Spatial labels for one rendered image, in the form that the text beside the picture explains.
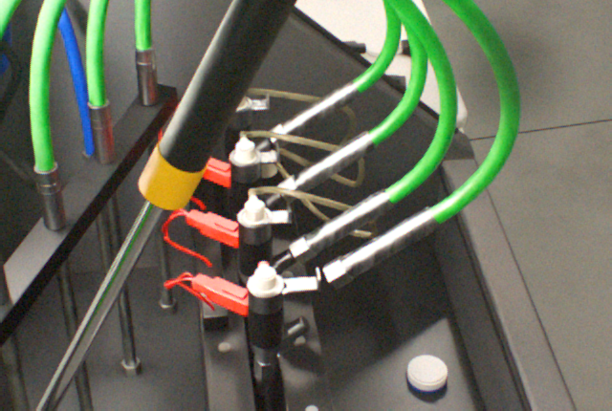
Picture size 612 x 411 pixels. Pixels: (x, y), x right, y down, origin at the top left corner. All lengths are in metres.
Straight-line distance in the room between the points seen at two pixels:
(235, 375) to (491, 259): 0.30
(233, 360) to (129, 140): 0.21
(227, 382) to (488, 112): 2.06
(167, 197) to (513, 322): 0.71
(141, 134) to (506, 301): 0.37
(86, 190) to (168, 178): 0.58
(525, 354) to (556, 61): 2.18
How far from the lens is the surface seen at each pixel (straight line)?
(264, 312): 0.91
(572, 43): 3.29
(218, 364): 1.00
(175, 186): 0.41
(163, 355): 1.21
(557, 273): 2.55
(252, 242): 0.96
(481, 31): 0.78
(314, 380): 0.98
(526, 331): 1.08
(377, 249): 0.89
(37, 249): 0.94
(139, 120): 1.06
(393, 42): 1.07
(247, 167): 1.01
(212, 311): 1.02
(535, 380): 1.05
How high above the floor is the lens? 1.72
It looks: 39 degrees down
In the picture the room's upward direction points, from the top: 1 degrees clockwise
